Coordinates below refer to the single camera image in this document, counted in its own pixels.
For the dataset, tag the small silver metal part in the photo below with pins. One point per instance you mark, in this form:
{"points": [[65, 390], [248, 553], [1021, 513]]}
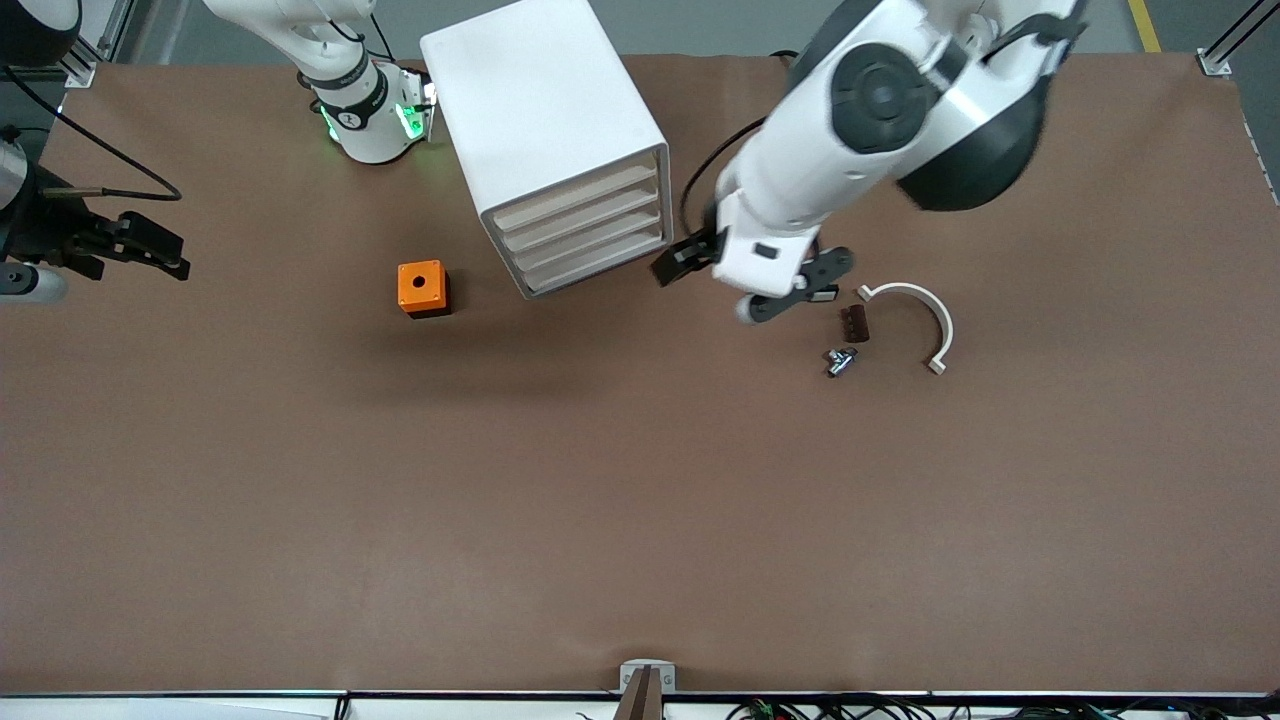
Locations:
{"points": [[840, 363]]}

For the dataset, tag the aluminium frame profile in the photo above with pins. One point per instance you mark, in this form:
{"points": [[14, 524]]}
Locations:
{"points": [[1215, 62], [80, 75]]}

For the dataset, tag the small brown block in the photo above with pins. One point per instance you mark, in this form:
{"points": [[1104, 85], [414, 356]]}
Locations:
{"points": [[855, 325]]}

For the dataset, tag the dark tapered post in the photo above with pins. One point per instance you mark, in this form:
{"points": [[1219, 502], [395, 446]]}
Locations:
{"points": [[645, 700]]}

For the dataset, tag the brown table cover sheet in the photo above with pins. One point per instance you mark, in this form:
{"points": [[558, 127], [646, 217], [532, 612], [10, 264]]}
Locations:
{"points": [[640, 550]]}

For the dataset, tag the white plastic drawer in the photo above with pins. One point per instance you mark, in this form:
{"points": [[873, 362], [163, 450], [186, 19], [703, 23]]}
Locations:
{"points": [[594, 262], [588, 240], [577, 195], [583, 218]]}

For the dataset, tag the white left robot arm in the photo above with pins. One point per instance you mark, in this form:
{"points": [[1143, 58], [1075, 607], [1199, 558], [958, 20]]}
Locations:
{"points": [[880, 95]]}

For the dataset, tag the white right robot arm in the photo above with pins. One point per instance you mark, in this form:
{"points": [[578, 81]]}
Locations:
{"points": [[365, 110]]}

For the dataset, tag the grey metal bracket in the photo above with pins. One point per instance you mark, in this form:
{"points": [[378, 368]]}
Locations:
{"points": [[667, 680]]}

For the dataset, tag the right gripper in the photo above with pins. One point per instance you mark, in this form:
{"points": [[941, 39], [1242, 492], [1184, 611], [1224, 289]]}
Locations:
{"points": [[42, 227]]}

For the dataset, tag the white drawer cabinet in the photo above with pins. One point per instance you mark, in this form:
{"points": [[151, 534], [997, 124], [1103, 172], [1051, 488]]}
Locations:
{"points": [[530, 100]]}

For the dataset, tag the orange button enclosure box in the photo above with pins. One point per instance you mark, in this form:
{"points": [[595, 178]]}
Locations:
{"points": [[408, 298]]}

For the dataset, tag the white curved plastic bracket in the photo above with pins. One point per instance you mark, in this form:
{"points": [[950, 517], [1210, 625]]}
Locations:
{"points": [[903, 288]]}

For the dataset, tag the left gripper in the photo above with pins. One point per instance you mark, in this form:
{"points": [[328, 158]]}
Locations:
{"points": [[684, 256]]}

